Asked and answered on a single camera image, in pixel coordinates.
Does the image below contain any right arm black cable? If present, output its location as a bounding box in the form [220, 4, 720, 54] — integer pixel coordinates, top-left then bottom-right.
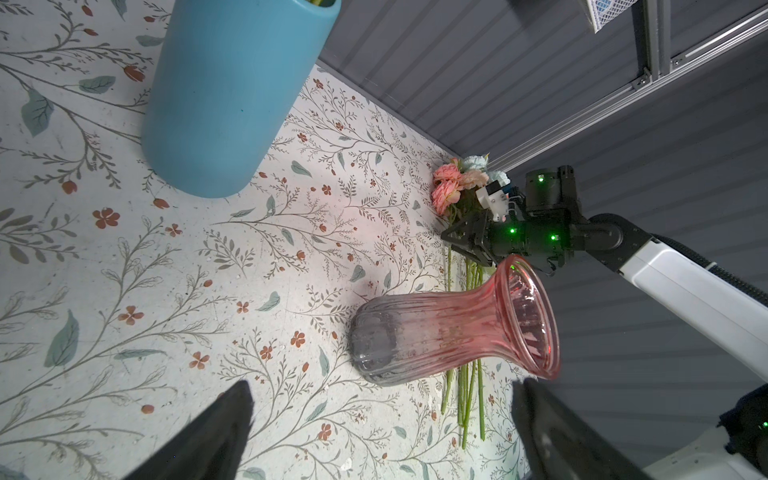
[656, 233, 768, 307]

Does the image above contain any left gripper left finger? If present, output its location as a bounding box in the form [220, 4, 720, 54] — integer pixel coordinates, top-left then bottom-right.
[127, 380, 254, 480]

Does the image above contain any white wire mesh basket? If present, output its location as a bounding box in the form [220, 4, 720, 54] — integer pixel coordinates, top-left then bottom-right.
[579, 0, 637, 33]

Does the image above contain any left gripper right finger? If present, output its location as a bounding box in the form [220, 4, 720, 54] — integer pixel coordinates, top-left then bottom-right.
[511, 378, 649, 480]

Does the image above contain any pink glass vase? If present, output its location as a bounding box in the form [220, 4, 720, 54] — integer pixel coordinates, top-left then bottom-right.
[348, 255, 561, 386]

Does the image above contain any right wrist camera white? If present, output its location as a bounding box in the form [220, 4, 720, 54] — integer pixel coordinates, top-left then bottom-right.
[476, 180, 522, 223]

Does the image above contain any bunch of artificial flowers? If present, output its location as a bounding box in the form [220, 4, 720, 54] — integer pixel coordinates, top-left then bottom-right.
[431, 154, 510, 448]

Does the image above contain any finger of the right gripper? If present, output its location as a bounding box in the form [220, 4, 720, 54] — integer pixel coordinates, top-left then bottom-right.
[440, 210, 493, 243]
[448, 239, 498, 267]

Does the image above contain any teal ceramic vase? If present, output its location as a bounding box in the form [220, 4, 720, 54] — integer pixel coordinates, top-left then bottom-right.
[141, 0, 342, 198]

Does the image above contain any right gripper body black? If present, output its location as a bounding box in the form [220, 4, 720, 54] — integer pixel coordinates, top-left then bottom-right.
[489, 166, 589, 276]

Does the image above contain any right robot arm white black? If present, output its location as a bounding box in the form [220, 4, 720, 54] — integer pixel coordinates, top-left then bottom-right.
[442, 166, 767, 479]

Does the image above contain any floral table mat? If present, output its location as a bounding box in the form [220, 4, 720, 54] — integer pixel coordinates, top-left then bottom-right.
[1, 1, 529, 479]

